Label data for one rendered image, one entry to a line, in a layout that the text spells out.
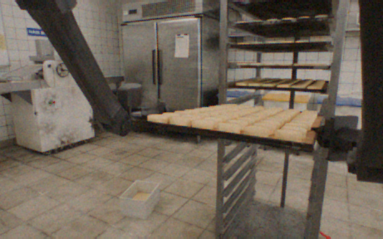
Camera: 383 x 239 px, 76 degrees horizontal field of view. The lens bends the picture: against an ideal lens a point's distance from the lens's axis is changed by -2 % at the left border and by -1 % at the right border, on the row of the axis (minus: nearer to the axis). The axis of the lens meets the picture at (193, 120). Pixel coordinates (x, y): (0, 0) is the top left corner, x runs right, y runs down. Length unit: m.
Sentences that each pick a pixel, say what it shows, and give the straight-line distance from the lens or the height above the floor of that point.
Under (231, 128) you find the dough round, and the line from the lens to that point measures 0.51.
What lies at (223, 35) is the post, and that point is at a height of 1.27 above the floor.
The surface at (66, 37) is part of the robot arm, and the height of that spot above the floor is 1.20.
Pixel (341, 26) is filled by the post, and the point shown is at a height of 1.28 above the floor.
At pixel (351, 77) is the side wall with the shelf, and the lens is 3.89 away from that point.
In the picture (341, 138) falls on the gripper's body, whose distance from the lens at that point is 0.60.
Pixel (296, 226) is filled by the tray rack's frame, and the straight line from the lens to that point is 1.81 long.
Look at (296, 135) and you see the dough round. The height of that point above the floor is 1.02.
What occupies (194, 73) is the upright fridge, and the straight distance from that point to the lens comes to 3.41.
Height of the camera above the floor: 1.15
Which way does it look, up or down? 13 degrees down
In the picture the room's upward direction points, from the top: straight up
